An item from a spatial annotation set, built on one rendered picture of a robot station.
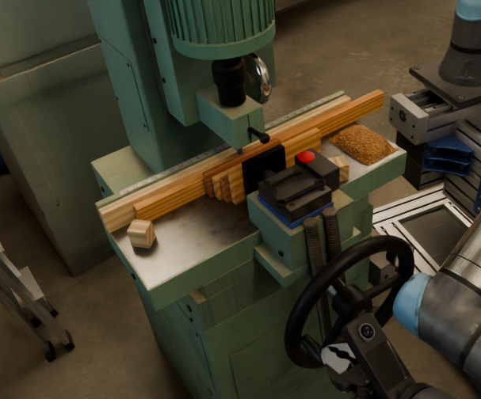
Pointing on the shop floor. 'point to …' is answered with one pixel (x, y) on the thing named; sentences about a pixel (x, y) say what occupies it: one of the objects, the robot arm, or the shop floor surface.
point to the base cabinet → (247, 347)
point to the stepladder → (32, 299)
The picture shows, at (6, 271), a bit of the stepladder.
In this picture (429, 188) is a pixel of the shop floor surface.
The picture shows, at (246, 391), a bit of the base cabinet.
